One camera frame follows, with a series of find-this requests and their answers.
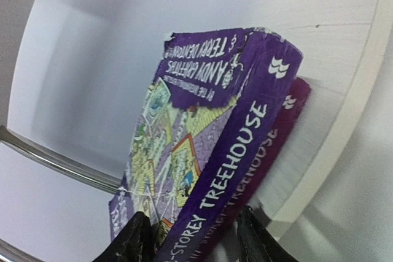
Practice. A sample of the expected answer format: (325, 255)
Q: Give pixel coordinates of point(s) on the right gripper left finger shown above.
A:
(133, 244)

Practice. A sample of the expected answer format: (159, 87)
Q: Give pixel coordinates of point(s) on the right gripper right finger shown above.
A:
(256, 243)

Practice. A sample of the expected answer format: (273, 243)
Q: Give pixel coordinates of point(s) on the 117-Storey Treehouse book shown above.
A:
(266, 156)

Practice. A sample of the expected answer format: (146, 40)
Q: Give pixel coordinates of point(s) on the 52-Storey Treehouse book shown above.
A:
(212, 102)

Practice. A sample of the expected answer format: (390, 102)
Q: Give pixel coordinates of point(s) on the white two-tier shelf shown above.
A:
(80, 70)

